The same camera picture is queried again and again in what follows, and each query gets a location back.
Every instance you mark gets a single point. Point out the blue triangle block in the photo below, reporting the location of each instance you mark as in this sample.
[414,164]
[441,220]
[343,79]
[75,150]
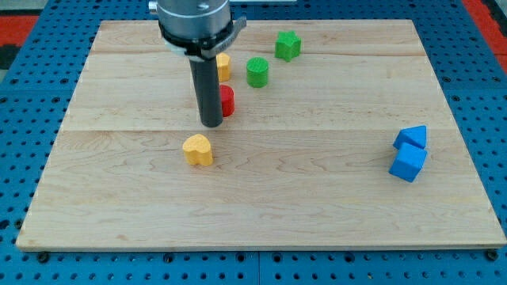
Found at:
[415,136]

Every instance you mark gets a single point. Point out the red cylinder block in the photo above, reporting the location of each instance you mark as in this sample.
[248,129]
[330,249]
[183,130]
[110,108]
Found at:
[227,100]

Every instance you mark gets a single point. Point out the yellow heart block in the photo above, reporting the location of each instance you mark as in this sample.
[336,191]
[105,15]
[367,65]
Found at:
[198,150]

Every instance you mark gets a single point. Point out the green cylinder block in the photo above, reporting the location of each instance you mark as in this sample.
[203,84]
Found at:
[257,72]

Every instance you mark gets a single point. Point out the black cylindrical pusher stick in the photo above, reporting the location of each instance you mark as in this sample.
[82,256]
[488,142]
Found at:
[208,96]

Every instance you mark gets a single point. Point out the wooden board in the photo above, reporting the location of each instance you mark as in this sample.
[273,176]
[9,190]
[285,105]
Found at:
[302,163]

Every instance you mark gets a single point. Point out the yellow pentagon block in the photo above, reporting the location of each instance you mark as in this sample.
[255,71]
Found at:
[223,61]

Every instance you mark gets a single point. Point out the green star block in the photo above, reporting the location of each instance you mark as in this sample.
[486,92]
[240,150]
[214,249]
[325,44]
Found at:
[287,46]

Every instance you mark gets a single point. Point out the blue cube block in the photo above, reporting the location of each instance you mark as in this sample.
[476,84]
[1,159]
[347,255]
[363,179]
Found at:
[408,162]

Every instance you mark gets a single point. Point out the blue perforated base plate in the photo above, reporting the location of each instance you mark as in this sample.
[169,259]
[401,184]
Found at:
[39,84]

